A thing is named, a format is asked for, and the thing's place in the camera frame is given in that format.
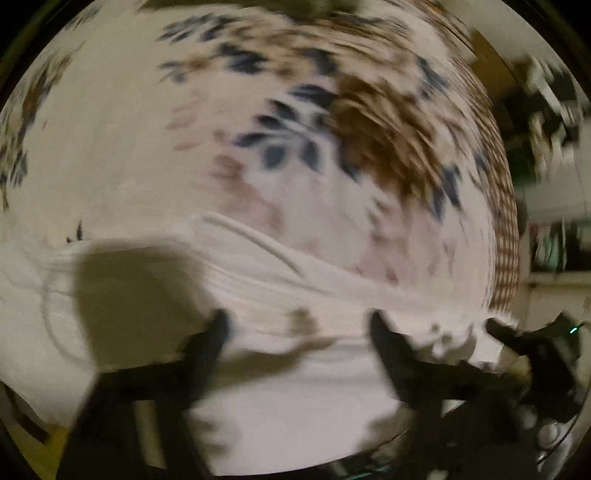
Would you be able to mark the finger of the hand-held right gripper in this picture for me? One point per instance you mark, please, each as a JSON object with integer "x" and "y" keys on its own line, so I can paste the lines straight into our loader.
{"x": 505, "y": 334}

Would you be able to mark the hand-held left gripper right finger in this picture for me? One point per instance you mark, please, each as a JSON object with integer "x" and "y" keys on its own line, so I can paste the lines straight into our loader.
{"x": 385, "y": 339}

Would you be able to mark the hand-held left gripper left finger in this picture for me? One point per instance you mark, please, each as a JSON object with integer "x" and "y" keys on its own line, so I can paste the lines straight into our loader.
{"x": 213, "y": 334}

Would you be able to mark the cluttered white shelf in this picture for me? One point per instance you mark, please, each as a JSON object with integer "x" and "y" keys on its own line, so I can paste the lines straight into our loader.
{"x": 551, "y": 138}

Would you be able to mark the white pants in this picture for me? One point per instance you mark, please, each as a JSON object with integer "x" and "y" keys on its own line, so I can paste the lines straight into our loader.
{"x": 286, "y": 378}

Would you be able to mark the floral printed bed sheet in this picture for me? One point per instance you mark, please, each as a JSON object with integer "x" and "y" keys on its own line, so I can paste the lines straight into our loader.
{"x": 184, "y": 115}

